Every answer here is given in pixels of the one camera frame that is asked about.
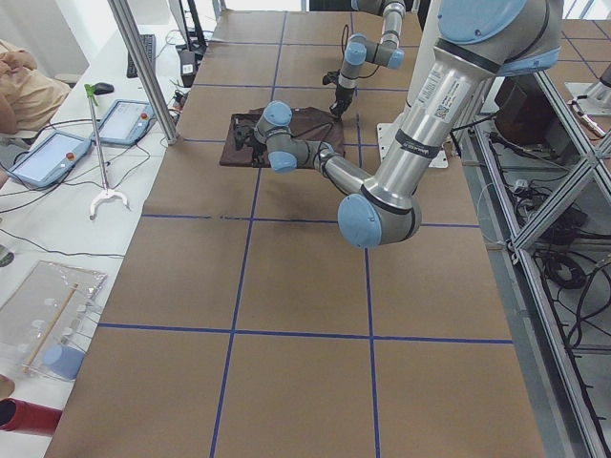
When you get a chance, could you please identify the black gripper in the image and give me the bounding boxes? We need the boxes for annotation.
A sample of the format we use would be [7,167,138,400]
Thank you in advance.
[329,85,355,118]
[250,137,266,166]

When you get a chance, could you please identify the dark brown t-shirt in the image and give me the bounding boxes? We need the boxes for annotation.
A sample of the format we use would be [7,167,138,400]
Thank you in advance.
[219,107,346,168]

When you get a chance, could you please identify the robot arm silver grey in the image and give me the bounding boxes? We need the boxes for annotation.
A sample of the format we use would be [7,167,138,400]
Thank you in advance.
[252,1,563,248]
[323,0,411,118]

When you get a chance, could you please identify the blue tape line front crosswise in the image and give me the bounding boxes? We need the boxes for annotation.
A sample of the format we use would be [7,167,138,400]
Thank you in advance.
[181,137,379,149]

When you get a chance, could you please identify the blue tape line crosswise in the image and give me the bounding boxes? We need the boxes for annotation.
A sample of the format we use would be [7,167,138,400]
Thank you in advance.
[181,137,379,149]
[192,83,408,94]

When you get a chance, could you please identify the blue tape line rear crosswise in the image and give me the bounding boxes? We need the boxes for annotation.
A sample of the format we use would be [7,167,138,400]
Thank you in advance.
[192,83,408,94]

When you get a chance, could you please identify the teach pendant far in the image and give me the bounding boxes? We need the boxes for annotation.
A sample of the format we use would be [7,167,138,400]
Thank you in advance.
[97,99,155,146]

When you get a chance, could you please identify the teach pendant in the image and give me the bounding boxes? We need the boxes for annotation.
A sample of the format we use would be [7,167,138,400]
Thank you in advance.
[97,99,155,146]
[8,131,92,188]

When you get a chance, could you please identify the blue tape line near left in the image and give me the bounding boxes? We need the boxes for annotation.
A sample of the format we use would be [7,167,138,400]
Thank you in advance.
[208,11,288,458]

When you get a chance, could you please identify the blue tape line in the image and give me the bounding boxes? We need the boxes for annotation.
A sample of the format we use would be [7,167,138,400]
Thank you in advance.
[349,11,383,458]
[208,11,288,458]

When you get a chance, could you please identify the black keyboard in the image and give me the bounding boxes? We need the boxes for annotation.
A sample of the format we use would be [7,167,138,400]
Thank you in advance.
[125,32,158,79]

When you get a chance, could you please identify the black computer mouse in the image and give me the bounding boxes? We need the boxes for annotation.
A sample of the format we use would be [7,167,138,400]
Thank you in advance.
[93,82,115,95]

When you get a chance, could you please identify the white grabber reach tool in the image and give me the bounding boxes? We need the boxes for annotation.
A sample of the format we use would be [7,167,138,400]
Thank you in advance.
[84,84,130,220]

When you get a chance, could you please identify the teach pendant near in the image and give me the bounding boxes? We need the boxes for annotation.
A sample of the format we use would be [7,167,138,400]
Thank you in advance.
[8,131,92,188]

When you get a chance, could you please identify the person in beige clothing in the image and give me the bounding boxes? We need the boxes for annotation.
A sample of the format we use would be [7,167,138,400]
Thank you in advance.
[1,40,71,135]

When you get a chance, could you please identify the wooden stick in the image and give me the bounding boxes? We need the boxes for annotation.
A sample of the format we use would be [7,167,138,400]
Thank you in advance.
[23,283,78,374]

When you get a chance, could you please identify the clear plastic tray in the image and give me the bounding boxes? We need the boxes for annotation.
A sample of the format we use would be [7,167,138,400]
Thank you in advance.
[1,261,107,381]

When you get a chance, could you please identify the blue plastic cup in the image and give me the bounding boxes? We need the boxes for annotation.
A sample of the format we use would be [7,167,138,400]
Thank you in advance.
[43,344,85,380]

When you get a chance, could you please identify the blue tape line near right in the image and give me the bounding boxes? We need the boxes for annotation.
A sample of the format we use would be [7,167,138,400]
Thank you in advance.
[349,11,383,458]

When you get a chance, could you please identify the red cylinder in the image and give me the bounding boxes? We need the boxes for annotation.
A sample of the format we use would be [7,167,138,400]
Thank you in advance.
[1,398,63,436]

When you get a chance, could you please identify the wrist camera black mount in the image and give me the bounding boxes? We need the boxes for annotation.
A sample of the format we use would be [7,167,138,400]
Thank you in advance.
[322,71,340,86]
[232,119,254,151]

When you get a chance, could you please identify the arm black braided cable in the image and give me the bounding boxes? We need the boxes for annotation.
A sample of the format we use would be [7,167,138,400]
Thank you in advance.
[285,113,364,177]
[339,23,383,80]

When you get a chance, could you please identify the aluminium frame post left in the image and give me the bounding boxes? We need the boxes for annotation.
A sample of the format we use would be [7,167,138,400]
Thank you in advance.
[108,0,179,145]

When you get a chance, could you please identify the aluminium frame rack right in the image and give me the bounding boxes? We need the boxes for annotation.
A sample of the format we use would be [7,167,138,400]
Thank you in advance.
[470,73,610,457]

